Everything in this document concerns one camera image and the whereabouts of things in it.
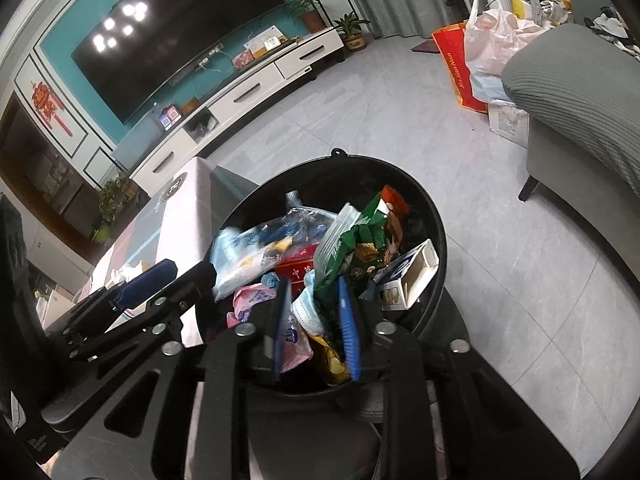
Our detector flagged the pink plastic packet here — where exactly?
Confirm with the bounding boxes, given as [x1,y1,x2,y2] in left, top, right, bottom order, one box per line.
[226,282,315,375]

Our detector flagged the clear bag with blue items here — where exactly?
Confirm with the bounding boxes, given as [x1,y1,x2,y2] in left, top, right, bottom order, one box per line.
[210,191,338,302]

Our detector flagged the white television cabinet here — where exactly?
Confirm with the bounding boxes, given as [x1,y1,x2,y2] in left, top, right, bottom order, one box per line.
[127,27,346,196]

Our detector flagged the large black television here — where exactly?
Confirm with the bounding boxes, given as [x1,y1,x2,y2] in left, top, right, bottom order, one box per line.
[70,0,296,126]

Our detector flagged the red wall ornament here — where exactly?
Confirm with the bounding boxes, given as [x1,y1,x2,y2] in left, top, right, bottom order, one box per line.
[29,79,75,137]

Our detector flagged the orange snack packet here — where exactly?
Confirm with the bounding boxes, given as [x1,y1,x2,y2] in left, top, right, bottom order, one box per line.
[380,185,412,232]

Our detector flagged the green snack packet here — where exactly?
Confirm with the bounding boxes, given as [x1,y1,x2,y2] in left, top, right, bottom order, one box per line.
[320,192,397,302]

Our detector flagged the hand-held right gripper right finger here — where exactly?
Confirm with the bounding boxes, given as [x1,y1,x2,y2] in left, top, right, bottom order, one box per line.
[337,275,581,480]

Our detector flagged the white plastic bag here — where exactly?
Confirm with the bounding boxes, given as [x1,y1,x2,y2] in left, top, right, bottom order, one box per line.
[462,0,551,103]

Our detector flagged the potted plant brown pot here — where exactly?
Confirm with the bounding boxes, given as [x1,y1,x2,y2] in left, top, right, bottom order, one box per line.
[282,0,328,35]

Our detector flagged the red paper bag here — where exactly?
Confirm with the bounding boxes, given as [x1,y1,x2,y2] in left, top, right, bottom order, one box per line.
[431,21,490,113]

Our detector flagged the white crumpled tissue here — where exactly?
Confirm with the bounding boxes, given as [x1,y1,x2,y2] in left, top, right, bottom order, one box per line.
[112,260,151,286]

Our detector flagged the white box with label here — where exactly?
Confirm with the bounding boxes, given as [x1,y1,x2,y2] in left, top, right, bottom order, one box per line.
[247,25,291,58]

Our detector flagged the dark wooden display cabinet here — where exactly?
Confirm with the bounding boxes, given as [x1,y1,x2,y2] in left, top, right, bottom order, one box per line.
[0,92,108,261]

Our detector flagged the black round trash bin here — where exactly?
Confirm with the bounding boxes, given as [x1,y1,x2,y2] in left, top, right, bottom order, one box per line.
[195,147,471,401]

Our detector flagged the potted plant yellow pot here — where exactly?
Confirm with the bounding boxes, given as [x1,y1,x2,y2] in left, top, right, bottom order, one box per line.
[332,12,372,53]

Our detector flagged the white cardboard box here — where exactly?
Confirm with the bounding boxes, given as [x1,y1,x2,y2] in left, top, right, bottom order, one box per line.
[487,100,531,148]

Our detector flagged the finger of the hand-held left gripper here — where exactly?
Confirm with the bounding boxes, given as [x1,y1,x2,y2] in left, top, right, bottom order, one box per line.
[67,261,218,362]
[45,259,178,342]

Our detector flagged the grey sofa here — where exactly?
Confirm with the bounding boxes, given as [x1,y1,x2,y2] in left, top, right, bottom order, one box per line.
[500,0,640,281]

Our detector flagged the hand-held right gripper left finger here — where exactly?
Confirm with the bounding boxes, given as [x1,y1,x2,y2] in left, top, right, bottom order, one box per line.
[50,280,293,480]

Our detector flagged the potted plant green pot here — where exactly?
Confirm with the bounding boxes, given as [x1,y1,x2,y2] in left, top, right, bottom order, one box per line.
[90,175,131,243]

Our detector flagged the yellow snack packet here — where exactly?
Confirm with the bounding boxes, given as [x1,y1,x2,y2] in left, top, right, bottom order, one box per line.
[310,332,352,387]

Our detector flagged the red flat box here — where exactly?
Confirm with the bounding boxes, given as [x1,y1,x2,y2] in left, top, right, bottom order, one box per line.
[274,244,322,297]

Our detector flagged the light blue face mask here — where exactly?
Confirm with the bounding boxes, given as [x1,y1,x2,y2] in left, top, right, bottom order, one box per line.
[291,270,342,337]

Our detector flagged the white and blue carton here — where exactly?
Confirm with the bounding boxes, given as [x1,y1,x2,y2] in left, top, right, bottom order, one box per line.
[372,239,441,312]

